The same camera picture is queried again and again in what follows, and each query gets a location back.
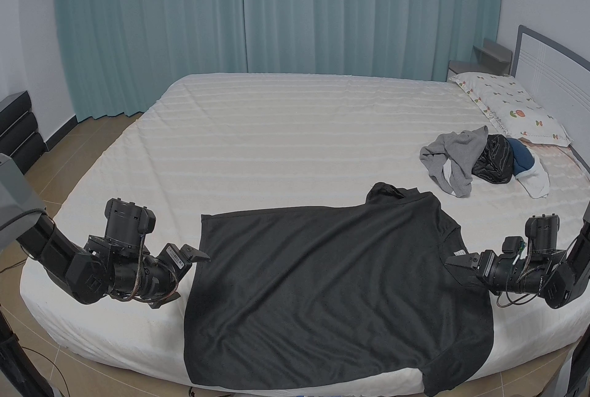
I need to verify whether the white printed pillow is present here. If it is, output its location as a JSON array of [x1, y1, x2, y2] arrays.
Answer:
[[449, 72, 572, 148]]

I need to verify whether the grey garment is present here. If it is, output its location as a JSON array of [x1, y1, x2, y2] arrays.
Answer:
[[419, 126, 489, 198]]

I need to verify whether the bed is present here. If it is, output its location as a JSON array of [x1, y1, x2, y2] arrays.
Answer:
[[19, 24, 590, 391]]

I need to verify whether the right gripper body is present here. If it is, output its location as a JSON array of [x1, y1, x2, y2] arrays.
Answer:
[[470, 250, 505, 291]]

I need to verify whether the black chest of drawers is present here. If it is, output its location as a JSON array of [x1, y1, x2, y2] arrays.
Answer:
[[0, 91, 47, 175]]

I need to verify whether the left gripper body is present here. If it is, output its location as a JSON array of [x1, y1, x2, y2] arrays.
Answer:
[[154, 242, 192, 309]]

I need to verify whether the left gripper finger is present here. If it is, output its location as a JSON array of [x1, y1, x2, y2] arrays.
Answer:
[[180, 244, 212, 265], [150, 293, 181, 309]]

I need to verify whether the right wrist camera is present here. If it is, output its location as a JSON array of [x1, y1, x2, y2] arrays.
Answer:
[[501, 236, 525, 257]]

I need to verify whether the white garment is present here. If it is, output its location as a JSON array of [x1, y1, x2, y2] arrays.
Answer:
[[514, 156, 550, 199]]

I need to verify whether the dark blue garment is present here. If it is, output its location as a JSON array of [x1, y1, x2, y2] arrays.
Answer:
[[507, 137, 535, 177]]

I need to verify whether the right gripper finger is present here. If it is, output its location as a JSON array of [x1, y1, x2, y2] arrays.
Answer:
[[445, 251, 481, 271]]

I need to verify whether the black T-shirt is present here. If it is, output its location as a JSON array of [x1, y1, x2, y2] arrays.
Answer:
[[183, 182, 495, 397]]

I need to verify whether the grey bedside table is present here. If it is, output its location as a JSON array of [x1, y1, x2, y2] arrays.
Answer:
[[448, 38, 513, 78]]

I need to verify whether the black shiny garment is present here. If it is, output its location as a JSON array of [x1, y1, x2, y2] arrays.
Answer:
[[471, 134, 514, 185]]

